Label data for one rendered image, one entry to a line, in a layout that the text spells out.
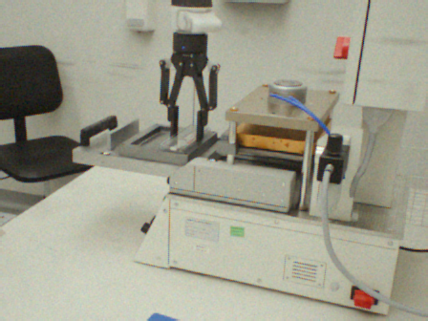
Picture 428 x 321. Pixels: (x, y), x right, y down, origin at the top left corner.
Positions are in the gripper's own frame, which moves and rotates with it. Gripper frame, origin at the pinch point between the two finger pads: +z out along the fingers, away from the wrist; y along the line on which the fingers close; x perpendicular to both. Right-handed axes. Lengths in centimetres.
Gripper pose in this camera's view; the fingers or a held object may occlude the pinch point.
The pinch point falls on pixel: (187, 125)
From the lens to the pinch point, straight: 134.1
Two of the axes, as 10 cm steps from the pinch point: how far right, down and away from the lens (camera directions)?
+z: -0.3, 9.3, 3.7
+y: -9.3, -1.6, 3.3
